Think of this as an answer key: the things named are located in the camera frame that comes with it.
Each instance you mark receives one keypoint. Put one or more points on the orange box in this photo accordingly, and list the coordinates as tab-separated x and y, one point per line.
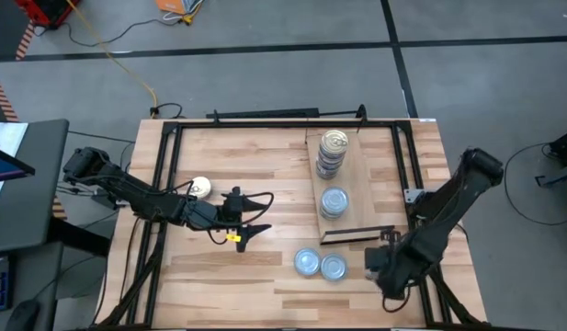
170	5

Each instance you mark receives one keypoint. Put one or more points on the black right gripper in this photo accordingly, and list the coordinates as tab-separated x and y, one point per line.
386	271

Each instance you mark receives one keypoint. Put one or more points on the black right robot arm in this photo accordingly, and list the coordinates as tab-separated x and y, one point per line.
448	216

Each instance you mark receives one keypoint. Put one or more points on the long black bar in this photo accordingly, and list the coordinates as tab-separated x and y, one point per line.
264	113

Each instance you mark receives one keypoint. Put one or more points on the thin wooden board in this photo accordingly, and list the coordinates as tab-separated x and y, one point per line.
356	184

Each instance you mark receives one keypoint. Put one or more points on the yellow tape tag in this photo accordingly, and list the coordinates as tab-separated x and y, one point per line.
233	237

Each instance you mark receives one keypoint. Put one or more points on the dark mat hazard-striped edge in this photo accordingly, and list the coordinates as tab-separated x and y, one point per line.
3	27
3	103

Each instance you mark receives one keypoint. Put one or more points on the white paper sheet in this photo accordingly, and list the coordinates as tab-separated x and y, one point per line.
9	135

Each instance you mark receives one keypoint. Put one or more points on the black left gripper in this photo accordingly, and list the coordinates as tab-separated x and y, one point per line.
209	215

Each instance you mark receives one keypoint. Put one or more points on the black monitor blue screen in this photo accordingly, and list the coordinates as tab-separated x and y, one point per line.
3	167

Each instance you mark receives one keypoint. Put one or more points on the red black equipment case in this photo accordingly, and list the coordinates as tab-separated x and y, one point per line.
48	11

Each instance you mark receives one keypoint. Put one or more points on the black aluminium rig frame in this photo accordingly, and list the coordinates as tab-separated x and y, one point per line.
264	124

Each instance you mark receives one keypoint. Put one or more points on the black metal stand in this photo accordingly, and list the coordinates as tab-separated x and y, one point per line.
565	149

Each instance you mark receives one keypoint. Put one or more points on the black computer mouse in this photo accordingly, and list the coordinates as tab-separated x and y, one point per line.
22	317

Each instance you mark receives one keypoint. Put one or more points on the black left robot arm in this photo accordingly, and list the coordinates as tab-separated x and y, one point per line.
136	197

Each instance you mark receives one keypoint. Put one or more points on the grey side desk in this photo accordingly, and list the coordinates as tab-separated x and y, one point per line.
44	193
35	280

